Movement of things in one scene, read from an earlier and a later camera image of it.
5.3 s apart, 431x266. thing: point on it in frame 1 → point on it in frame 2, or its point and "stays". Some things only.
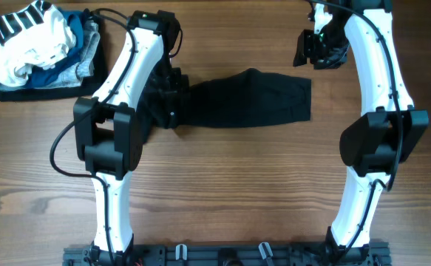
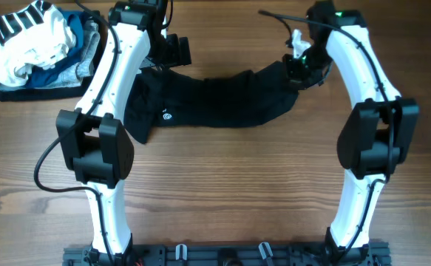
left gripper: [179, 86] → [174, 57]
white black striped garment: [35, 35] stays
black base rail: [228, 255] stays
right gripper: [305, 50] → [295, 80]
